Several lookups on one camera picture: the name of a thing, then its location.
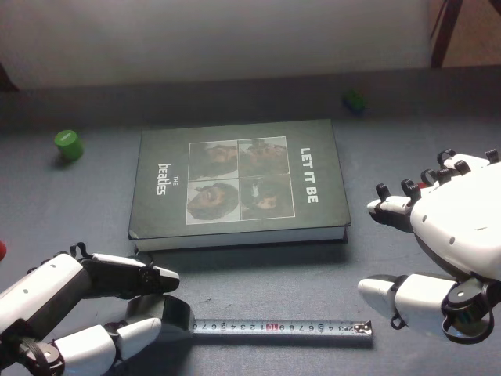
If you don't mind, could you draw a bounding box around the grey table cloth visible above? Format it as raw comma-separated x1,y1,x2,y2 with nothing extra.
0,64,501,376

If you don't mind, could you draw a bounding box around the dark wooden stand leg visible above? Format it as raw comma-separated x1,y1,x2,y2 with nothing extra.
429,0,465,68

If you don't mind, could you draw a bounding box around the black Beatles album box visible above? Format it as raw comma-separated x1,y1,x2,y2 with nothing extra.
127,118,352,252

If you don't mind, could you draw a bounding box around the measuring tape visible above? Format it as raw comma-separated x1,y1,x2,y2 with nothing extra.
124,293,373,348

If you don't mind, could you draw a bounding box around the green cylinder block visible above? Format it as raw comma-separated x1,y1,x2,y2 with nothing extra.
53,128,85,161

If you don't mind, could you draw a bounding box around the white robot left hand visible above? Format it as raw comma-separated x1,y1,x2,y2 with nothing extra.
0,241,181,376

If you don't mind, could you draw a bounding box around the green and blue toy block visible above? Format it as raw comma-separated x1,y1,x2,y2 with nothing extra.
342,89,368,116

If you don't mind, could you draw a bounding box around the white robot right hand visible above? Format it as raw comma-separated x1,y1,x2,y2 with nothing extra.
356,147,501,345

